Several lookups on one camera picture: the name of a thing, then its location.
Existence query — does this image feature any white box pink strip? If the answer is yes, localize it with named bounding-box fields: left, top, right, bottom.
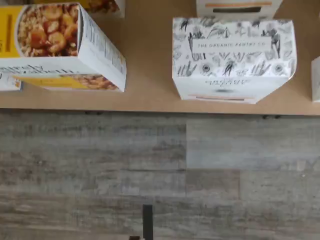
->
left=310, top=55, right=320, bottom=103

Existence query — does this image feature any wooden shelf board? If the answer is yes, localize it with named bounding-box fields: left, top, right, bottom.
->
left=0, top=0, right=320, bottom=116

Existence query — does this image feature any yellow purely elizabeth box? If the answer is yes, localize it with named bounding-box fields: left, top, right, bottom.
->
left=0, top=1, right=128, bottom=94
left=32, top=0, right=126, bottom=19

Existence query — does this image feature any white box at left edge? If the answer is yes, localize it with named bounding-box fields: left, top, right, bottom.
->
left=0, top=72, right=25, bottom=92

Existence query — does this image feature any white box yellow strip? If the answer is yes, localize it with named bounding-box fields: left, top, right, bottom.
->
left=195, top=0, right=284, bottom=19
left=171, top=16, right=298, bottom=105

